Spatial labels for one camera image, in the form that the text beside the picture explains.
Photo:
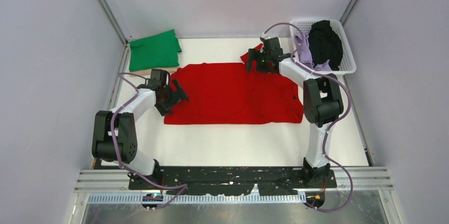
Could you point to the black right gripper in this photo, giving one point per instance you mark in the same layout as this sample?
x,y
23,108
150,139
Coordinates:
x,y
253,54

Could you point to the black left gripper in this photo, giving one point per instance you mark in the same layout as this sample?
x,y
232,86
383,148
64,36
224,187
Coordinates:
x,y
164,109

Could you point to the red t-shirt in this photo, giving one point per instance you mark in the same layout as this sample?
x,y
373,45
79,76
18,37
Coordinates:
x,y
226,93

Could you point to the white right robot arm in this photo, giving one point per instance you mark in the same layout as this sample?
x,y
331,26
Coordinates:
x,y
322,102

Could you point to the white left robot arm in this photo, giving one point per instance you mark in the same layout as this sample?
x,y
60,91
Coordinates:
x,y
115,136

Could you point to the folded beige t-shirt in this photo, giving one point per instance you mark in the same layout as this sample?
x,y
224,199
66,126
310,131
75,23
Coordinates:
x,y
147,72

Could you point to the lilac t-shirt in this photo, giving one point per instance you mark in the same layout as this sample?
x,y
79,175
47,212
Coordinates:
x,y
305,56

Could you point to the folded green t-shirt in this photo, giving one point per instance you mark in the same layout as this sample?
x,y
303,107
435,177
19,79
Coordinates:
x,y
157,51

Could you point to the black t-shirt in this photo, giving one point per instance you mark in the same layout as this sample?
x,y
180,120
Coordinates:
x,y
325,44

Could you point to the white plastic laundry basket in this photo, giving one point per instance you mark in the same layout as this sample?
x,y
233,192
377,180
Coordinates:
x,y
347,65

